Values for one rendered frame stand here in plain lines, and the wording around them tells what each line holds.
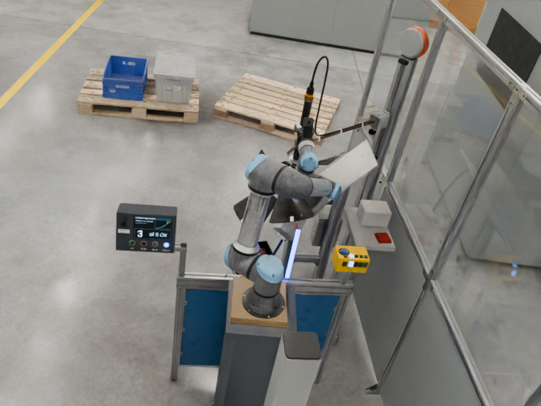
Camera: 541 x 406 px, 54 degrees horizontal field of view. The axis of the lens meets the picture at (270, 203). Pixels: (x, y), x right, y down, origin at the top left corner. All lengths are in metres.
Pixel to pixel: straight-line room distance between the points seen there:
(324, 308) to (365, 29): 5.96
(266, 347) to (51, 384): 1.45
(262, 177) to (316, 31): 6.36
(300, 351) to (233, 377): 1.83
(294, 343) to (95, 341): 2.85
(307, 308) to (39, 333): 1.66
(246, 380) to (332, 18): 6.44
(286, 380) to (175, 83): 4.97
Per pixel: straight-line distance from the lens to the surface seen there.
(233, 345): 2.36
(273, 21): 8.21
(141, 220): 2.40
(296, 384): 0.76
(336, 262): 2.63
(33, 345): 3.55
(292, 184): 1.98
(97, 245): 4.11
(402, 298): 3.11
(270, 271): 2.16
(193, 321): 2.92
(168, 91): 5.63
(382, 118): 3.04
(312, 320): 2.98
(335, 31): 8.28
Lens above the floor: 2.75
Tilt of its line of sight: 36 degrees down
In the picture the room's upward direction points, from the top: 11 degrees clockwise
